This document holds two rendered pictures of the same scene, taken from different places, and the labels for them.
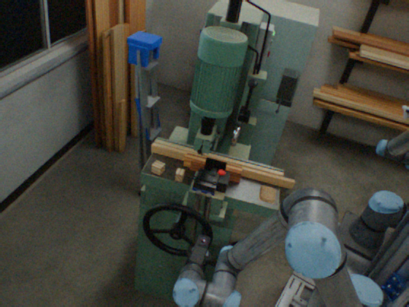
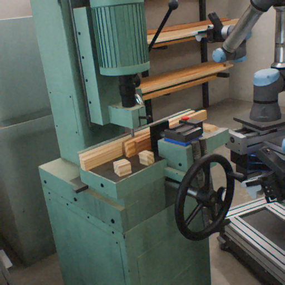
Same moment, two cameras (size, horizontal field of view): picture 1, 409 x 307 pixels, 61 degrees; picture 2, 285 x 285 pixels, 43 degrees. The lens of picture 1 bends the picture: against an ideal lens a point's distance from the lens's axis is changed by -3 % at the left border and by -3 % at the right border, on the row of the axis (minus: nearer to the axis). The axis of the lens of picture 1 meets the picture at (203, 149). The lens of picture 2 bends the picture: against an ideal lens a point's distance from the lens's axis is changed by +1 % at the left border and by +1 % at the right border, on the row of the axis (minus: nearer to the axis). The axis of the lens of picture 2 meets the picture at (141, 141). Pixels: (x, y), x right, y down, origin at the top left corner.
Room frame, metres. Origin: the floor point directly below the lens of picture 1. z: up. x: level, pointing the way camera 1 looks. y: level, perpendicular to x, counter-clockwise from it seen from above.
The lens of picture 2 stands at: (0.38, 0.90, 1.41)
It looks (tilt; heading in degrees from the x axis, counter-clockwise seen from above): 21 degrees down; 314
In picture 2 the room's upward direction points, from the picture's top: 6 degrees counter-clockwise
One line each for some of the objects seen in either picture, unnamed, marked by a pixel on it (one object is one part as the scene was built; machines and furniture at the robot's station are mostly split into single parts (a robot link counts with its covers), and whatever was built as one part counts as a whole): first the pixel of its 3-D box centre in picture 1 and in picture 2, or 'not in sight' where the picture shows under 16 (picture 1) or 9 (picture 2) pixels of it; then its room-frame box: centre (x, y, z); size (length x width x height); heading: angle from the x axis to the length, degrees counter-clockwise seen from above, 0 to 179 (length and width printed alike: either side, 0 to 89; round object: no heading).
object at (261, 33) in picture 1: (263, 43); not in sight; (1.59, -0.17, 1.40); 0.10 x 0.06 x 0.16; 174
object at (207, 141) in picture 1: (205, 138); (127, 116); (1.30, 0.00, 1.03); 0.14 x 0.07 x 0.09; 174
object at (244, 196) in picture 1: (209, 187); (168, 156); (1.17, -0.06, 0.87); 0.61 x 0.30 x 0.06; 84
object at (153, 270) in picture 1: (190, 224); (129, 252); (1.40, -0.01, 0.36); 0.58 x 0.45 x 0.71; 174
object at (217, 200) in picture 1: (207, 192); (185, 150); (1.08, -0.05, 0.92); 0.15 x 0.13 x 0.09; 84
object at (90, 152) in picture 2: (217, 161); (144, 136); (1.30, -0.07, 0.93); 0.60 x 0.02 x 0.05; 84
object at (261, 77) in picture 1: (253, 88); not in sight; (1.48, -0.17, 1.23); 0.09 x 0.08 x 0.15; 174
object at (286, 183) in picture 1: (221, 165); (152, 136); (1.27, -0.10, 0.92); 0.66 x 0.02 x 0.04; 84
